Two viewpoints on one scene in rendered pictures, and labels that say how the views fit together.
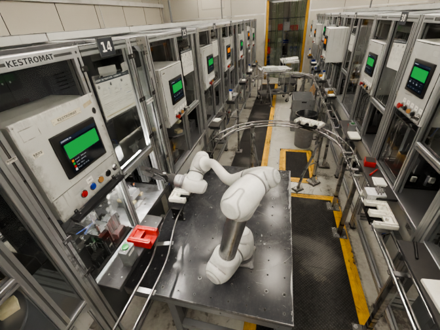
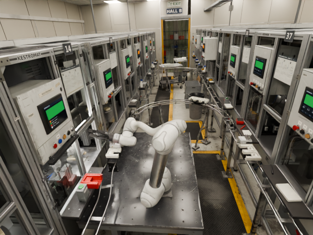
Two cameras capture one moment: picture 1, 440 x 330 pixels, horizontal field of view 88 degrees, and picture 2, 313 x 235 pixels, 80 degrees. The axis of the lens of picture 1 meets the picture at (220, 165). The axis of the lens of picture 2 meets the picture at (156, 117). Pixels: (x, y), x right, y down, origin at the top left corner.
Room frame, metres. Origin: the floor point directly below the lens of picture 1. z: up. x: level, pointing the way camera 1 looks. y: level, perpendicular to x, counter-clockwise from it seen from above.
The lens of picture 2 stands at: (-0.31, 0.15, 2.11)
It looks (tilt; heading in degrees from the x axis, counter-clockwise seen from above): 25 degrees down; 350
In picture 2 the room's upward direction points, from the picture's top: 3 degrees counter-clockwise
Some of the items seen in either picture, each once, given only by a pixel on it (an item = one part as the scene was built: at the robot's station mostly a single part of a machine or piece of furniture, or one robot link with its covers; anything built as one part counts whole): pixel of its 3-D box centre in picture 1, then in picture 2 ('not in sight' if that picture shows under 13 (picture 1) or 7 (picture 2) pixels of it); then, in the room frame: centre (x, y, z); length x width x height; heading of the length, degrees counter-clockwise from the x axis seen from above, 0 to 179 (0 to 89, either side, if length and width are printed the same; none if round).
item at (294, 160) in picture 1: (296, 164); (193, 130); (3.13, -1.26, 0.01); 1.00 x 0.55 x 0.01; 164
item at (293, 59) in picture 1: (289, 73); (180, 68); (7.67, -2.42, 0.48); 0.84 x 0.58 x 0.97; 172
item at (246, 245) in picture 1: (240, 241); (162, 177); (1.00, -0.10, 0.85); 0.18 x 0.16 x 0.22; 140
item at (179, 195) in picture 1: (184, 189); (116, 148); (1.61, 0.32, 0.84); 0.36 x 0.14 x 0.10; 164
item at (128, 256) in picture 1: (126, 253); (81, 192); (0.87, 0.58, 0.97); 0.08 x 0.08 x 0.12; 74
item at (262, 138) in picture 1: (262, 110); (164, 95); (5.71, -1.21, 0.01); 5.85 x 0.59 x 0.01; 164
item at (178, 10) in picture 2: not in sight; (174, 10); (9.04, -2.54, 2.82); 0.75 x 0.04 x 0.25; 74
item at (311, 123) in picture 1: (308, 124); (198, 100); (2.81, -1.22, 0.84); 0.37 x 0.14 x 0.10; 42
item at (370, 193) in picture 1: (374, 192); (244, 138); (1.30, -1.15, 0.92); 0.13 x 0.10 x 0.09; 74
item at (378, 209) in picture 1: (376, 211); (247, 150); (1.18, -1.12, 0.84); 0.37 x 0.14 x 0.10; 164
